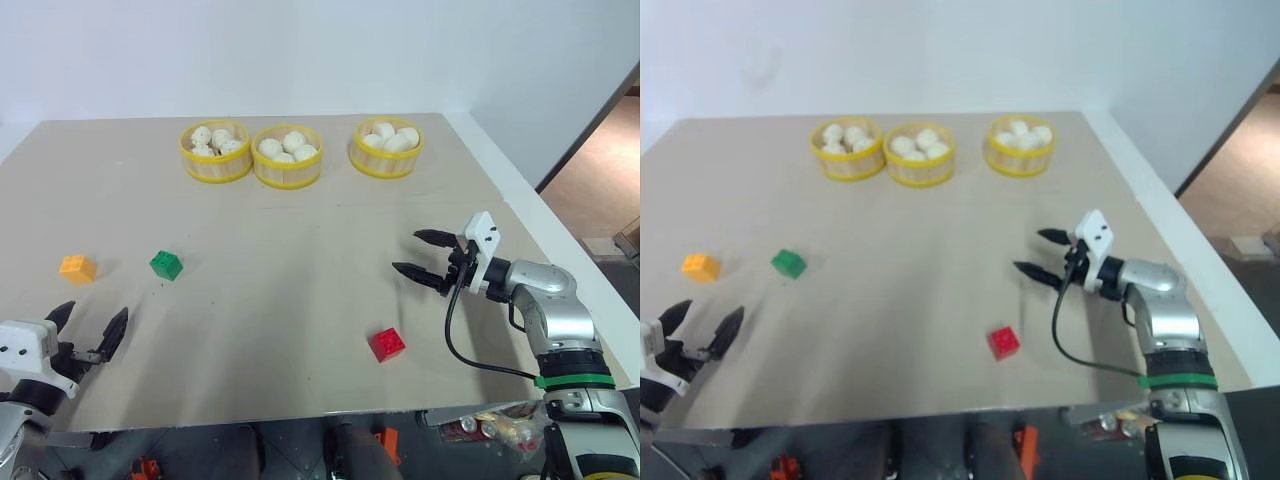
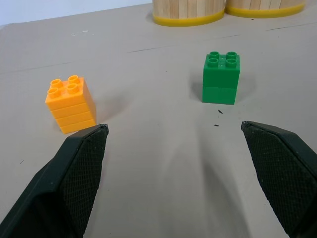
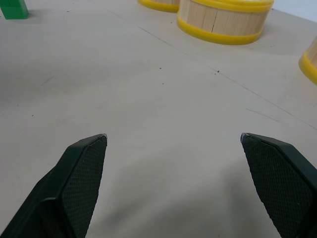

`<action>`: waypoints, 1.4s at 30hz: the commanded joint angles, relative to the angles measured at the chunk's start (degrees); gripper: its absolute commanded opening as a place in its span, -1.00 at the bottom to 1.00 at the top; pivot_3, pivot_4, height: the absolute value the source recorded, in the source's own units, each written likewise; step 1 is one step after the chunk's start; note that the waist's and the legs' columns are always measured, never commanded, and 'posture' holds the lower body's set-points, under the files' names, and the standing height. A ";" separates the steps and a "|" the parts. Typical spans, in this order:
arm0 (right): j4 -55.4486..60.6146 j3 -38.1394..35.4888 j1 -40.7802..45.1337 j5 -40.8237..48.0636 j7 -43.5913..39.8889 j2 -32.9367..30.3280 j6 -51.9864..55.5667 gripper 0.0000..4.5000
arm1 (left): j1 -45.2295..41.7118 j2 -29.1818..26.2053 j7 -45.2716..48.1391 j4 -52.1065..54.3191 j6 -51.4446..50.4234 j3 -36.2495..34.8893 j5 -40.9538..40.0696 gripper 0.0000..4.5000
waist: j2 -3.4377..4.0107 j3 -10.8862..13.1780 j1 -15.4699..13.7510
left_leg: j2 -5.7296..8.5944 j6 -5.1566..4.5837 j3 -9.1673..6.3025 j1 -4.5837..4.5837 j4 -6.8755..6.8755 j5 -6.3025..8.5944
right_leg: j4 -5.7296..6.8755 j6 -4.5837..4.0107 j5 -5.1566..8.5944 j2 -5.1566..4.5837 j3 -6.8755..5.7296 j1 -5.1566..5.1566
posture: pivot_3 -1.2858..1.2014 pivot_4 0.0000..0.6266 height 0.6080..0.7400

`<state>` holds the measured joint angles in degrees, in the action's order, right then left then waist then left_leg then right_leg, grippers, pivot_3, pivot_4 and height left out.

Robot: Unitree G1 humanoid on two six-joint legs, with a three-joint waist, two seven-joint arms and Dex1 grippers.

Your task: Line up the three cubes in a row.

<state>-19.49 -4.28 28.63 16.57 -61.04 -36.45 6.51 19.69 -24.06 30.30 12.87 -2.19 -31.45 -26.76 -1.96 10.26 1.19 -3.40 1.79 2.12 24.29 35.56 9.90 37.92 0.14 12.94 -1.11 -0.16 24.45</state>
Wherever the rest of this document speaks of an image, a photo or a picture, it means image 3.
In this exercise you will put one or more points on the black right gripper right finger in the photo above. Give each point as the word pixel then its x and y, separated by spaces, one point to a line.
pixel 280 178

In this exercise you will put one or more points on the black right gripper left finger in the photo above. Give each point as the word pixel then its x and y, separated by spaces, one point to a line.
pixel 74 183

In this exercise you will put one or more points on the wooden tub with yellow bands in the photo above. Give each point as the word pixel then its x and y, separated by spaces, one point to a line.
pixel 309 63
pixel 159 5
pixel 220 21

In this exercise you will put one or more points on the green block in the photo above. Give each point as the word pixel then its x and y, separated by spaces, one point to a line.
pixel 13 9

